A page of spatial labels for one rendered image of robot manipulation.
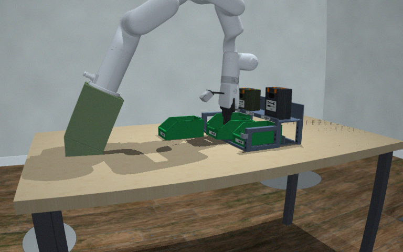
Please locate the green bin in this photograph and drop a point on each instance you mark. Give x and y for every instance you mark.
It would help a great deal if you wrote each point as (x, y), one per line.
(257, 138)
(182, 127)
(234, 114)
(220, 131)

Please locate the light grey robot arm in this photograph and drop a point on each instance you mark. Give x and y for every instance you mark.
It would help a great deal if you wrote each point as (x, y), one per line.
(150, 15)

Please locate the olive green tool case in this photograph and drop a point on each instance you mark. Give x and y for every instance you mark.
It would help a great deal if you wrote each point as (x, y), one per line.
(249, 99)

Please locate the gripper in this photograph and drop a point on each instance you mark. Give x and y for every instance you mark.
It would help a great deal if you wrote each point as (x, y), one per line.
(229, 101)

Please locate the black tool case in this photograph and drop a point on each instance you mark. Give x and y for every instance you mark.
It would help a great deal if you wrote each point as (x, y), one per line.
(278, 102)

